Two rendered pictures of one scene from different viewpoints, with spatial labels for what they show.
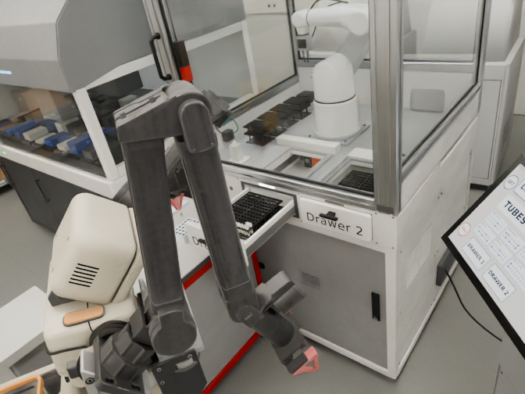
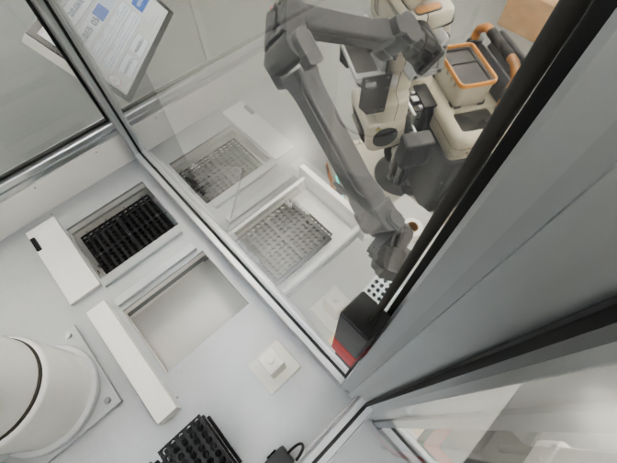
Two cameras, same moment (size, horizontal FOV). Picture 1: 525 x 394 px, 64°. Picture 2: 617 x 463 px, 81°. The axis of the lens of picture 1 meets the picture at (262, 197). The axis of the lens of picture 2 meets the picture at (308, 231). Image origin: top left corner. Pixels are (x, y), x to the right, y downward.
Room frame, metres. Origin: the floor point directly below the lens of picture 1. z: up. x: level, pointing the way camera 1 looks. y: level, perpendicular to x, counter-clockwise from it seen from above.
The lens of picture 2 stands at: (1.86, 0.17, 1.82)
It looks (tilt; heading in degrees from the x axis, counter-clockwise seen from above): 62 degrees down; 184
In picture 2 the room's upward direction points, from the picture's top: 1 degrees counter-clockwise
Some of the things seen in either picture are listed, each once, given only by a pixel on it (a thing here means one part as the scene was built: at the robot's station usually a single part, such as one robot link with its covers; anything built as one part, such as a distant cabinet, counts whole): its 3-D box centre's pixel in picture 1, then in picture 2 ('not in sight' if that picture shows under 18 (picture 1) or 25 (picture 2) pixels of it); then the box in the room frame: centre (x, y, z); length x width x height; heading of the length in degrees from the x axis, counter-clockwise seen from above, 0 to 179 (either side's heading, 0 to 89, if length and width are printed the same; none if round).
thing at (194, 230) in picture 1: (215, 243); not in sight; (1.24, 0.20, 0.87); 0.29 x 0.02 x 0.11; 46
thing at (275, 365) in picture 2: not in sight; (272, 363); (1.74, 0.08, 1.00); 0.09 x 0.08 x 0.10; 136
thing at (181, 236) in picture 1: (187, 230); not in sight; (1.51, 0.35, 0.78); 0.12 x 0.08 x 0.04; 142
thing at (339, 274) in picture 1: (342, 231); not in sight; (1.79, -0.39, 0.40); 1.03 x 0.95 x 0.80; 46
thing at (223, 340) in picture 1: (180, 297); not in sight; (1.54, 0.49, 0.38); 0.62 x 0.58 x 0.76; 46
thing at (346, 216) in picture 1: (334, 218); not in sight; (1.26, -0.25, 0.87); 0.29 x 0.02 x 0.11; 46
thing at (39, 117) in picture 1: (94, 87); not in sight; (2.91, 0.98, 1.13); 1.78 x 1.14 x 0.45; 46
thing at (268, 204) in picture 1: (249, 216); not in sight; (1.39, 0.06, 0.87); 0.22 x 0.18 x 0.06; 136
